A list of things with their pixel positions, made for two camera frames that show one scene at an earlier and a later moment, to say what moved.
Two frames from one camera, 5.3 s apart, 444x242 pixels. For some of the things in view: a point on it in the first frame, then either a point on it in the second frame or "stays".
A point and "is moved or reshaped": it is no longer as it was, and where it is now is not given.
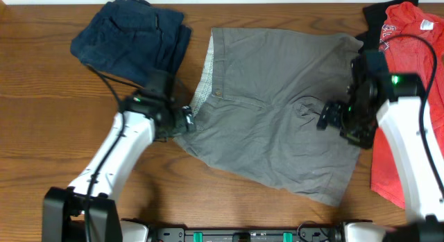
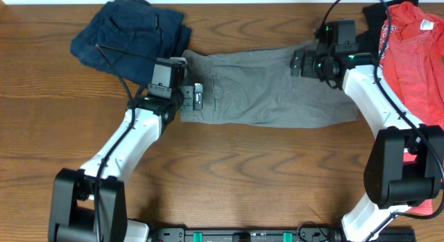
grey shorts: [257, 104] is moved or reshaped
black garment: [375, 14] stays
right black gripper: [331, 114] → [306, 71]
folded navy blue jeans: [130, 39] stays
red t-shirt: [413, 42] stays
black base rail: [302, 234] stays
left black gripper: [185, 118] → [187, 97]
